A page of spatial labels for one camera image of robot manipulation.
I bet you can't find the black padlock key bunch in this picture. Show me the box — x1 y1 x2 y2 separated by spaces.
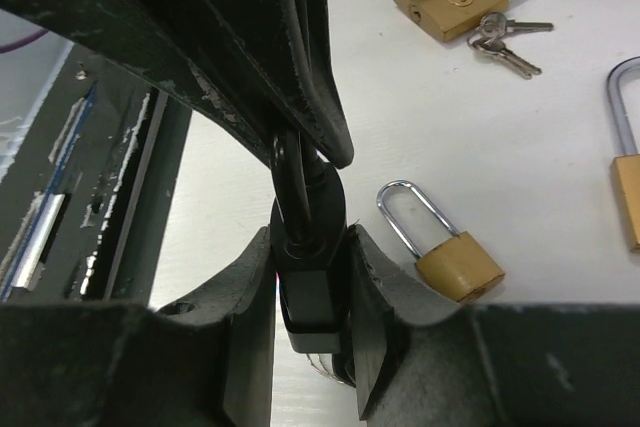
306 353 356 388

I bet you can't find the black padlock with keys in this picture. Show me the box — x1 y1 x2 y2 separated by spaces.
270 131 351 354

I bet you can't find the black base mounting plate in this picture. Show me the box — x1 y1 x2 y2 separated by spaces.
1 45 192 304

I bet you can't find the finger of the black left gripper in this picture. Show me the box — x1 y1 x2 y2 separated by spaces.
1 0 300 161
169 0 356 171

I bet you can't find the small brass padlock long shackle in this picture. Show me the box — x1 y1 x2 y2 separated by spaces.
376 180 506 303

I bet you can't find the medium brass padlock long shackle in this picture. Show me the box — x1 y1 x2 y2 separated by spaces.
606 57 639 253

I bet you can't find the large padlock key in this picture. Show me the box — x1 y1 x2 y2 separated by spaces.
466 11 555 81

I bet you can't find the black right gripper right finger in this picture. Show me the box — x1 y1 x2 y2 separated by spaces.
349 225 639 426

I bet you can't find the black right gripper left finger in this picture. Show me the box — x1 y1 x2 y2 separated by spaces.
1 228 275 426

